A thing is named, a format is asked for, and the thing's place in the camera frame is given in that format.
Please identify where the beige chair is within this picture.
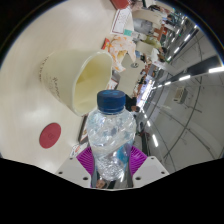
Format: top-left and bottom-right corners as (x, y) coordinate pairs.
(116, 53), (149, 98)
(131, 9), (164, 33)

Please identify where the clear blue-capped water bottle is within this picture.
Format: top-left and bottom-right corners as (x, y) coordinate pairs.
(85, 89), (138, 183)

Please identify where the small red sauce packet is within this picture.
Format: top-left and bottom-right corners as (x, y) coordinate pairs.
(101, 37), (113, 51)

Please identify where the ceiling air conditioner unit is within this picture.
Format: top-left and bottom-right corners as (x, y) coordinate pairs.
(171, 85), (188, 104)

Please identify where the flat round red coaster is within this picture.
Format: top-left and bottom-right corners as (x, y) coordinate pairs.
(38, 122), (63, 150)

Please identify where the cream mug with brown handle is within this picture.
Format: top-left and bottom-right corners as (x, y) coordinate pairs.
(38, 49), (114, 117)

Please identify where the clear food wrapper with fries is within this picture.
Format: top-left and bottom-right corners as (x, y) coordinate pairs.
(108, 34), (138, 73)

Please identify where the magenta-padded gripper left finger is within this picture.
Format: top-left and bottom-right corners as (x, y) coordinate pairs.
(54, 145), (98, 189)

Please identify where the white printed card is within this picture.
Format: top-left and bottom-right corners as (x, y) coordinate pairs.
(109, 8), (133, 36)

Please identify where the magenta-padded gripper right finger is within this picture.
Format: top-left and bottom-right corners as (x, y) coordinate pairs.
(127, 145), (170, 189)

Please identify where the group of ceiling lights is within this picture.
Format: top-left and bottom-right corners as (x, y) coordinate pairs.
(133, 14), (224, 149)

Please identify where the small teal-capped clear bottle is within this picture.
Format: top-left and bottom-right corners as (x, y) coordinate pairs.
(122, 28), (143, 38)

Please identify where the person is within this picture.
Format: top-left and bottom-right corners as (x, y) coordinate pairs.
(124, 94), (142, 114)
(144, 34), (164, 51)

